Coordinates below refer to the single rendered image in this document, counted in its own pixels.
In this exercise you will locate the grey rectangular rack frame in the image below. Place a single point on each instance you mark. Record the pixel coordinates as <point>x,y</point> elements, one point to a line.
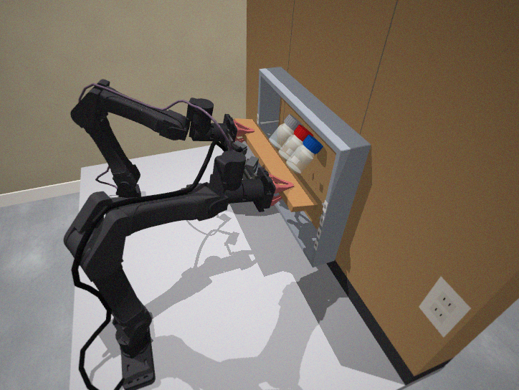
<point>351,154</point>

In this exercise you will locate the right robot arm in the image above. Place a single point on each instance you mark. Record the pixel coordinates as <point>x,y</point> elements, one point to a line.
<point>103,253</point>

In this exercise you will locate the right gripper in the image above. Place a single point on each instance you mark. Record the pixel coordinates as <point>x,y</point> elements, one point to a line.
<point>261,187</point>

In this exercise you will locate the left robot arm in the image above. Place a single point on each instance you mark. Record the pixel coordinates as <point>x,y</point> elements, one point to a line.
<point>169,124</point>

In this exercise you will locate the white bottle with red cap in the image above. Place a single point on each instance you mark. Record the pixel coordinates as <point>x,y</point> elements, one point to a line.
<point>293,142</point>

